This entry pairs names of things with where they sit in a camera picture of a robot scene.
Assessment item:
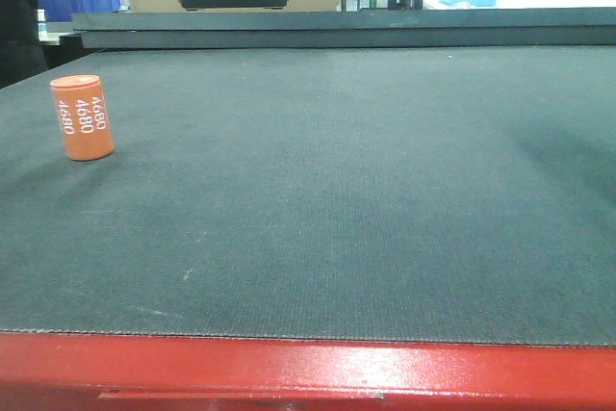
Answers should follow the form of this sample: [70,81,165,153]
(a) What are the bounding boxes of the red metal table edge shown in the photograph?
[1,333,615,410]

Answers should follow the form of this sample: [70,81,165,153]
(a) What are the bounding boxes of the dark grey table mat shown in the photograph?
[1,46,615,346]

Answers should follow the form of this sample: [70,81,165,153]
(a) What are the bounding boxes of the stacked dark grey boards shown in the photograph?
[72,7,615,50]

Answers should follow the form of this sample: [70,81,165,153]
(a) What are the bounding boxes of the orange cylinder marked 4680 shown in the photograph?
[50,74,115,162]

